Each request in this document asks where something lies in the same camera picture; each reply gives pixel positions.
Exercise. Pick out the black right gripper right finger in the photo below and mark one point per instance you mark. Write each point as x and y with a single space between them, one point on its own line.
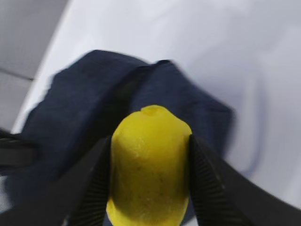
223 197

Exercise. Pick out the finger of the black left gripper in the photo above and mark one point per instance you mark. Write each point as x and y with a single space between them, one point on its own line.
16 152

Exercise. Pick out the navy blue fabric bag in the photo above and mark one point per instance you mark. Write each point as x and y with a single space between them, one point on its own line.
88 100

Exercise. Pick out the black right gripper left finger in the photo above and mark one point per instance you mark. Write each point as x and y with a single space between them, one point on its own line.
78 198

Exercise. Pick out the yellow lemon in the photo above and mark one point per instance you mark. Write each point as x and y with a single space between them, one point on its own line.
149 169

